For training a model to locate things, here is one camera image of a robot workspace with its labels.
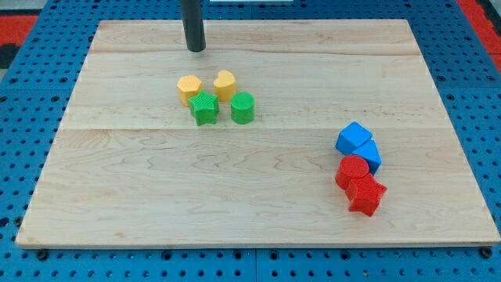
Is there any black cylindrical robot arm rod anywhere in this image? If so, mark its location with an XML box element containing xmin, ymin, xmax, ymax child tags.
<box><xmin>180</xmin><ymin>0</ymin><xmax>206</xmax><ymax>52</ymax></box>

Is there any green circle block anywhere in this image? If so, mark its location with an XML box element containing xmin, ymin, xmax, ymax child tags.
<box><xmin>230</xmin><ymin>92</ymin><xmax>255</xmax><ymax>125</ymax></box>

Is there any red circle block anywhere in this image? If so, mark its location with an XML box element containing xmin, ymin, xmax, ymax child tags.
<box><xmin>333</xmin><ymin>155</ymin><xmax>369</xmax><ymax>190</ymax></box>

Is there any green star block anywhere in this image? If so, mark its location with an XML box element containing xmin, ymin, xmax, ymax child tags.
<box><xmin>188</xmin><ymin>90</ymin><xmax>219</xmax><ymax>126</ymax></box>

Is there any yellow heart block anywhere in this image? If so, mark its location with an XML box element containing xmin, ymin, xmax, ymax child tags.
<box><xmin>213</xmin><ymin>70</ymin><xmax>237</xmax><ymax>102</ymax></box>

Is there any yellow hexagon block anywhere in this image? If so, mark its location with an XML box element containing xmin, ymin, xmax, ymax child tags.
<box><xmin>176</xmin><ymin>75</ymin><xmax>203</xmax><ymax>107</ymax></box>

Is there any blue cube block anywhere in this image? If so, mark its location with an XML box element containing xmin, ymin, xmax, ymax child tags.
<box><xmin>334</xmin><ymin>121</ymin><xmax>373</xmax><ymax>155</ymax></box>

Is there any blue triangle block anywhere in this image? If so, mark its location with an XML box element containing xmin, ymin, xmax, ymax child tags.
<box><xmin>351</xmin><ymin>139</ymin><xmax>382</xmax><ymax>175</ymax></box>

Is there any light wooden board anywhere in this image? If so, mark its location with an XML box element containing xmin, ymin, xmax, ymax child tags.
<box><xmin>16</xmin><ymin>20</ymin><xmax>500</xmax><ymax>249</ymax></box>

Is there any red star block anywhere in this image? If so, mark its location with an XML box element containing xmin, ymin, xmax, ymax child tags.
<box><xmin>345</xmin><ymin>173</ymin><xmax>387</xmax><ymax>217</ymax></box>

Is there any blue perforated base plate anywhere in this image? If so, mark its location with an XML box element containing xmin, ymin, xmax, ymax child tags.
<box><xmin>1</xmin><ymin>1</ymin><xmax>500</xmax><ymax>281</ymax></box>

